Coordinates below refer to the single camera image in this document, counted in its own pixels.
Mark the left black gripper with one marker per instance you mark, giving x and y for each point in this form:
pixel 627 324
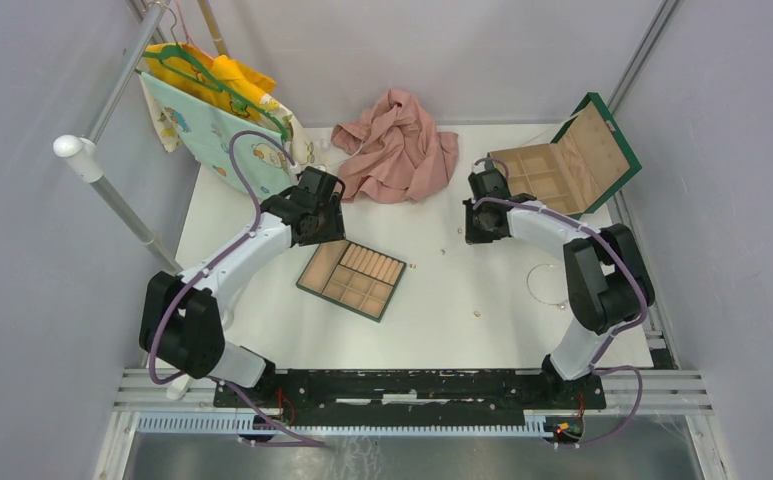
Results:
pixel 335 229

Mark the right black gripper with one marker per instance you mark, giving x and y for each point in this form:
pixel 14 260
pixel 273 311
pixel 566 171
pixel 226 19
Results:
pixel 472 235

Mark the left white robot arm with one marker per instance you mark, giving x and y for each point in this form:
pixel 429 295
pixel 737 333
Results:
pixel 185 314

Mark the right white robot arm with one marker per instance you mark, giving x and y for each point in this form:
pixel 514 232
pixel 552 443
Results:
pixel 609 288

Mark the open green jewelry box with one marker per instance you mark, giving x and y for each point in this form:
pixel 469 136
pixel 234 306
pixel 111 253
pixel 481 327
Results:
pixel 587 161

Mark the pink crumpled cloth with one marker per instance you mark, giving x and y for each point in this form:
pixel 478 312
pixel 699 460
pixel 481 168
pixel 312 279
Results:
pixel 396 152

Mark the yellow garment on hanger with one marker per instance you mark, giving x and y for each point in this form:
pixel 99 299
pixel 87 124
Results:
pixel 214 76

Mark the mint cartoon print cloth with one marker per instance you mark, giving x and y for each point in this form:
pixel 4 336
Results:
pixel 237 151

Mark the green clothes hanger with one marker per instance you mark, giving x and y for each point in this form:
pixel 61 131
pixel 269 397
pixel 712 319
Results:
pixel 214 73

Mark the silver clothes rack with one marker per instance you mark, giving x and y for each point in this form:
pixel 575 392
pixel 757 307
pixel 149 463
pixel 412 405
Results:
pixel 121 135

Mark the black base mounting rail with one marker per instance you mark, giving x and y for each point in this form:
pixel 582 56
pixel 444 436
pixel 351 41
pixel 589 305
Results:
pixel 421 398

